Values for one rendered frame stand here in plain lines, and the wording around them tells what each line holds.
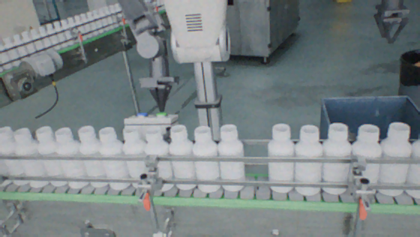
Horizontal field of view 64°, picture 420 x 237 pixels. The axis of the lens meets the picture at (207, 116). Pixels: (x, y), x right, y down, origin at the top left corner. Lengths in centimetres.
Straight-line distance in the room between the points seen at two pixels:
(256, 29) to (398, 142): 375
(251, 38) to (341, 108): 317
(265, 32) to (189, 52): 314
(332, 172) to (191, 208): 34
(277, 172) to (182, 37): 70
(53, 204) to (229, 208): 47
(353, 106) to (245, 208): 75
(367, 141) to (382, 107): 70
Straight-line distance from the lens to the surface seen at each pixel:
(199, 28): 128
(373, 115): 147
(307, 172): 79
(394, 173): 83
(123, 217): 95
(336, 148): 77
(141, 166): 86
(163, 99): 96
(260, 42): 446
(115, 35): 283
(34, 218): 110
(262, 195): 83
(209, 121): 146
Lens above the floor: 155
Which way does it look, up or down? 28 degrees down
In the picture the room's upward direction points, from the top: 7 degrees counter-clockwise
